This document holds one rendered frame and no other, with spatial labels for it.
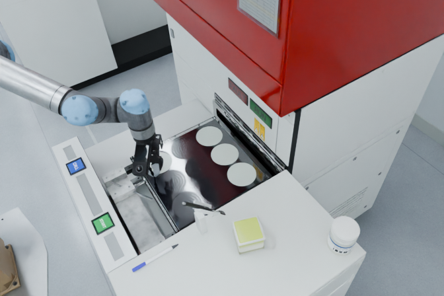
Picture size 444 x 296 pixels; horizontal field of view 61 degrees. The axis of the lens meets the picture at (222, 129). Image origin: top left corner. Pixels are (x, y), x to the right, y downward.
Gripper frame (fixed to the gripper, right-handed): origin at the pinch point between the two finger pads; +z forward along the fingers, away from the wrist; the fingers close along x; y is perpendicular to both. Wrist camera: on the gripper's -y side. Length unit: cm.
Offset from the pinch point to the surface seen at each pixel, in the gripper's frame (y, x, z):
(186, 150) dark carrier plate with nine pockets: 12.9, -9.5, 1.4
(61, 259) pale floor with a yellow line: 7, 70, 91
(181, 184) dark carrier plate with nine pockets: -2.3, -9.8, 1.4
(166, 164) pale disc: 5.9, -3.4, 1.2
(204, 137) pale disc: 19.6, -15.5, 1.3
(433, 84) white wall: 115, -145, 55
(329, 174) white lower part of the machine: 14, -64, 15
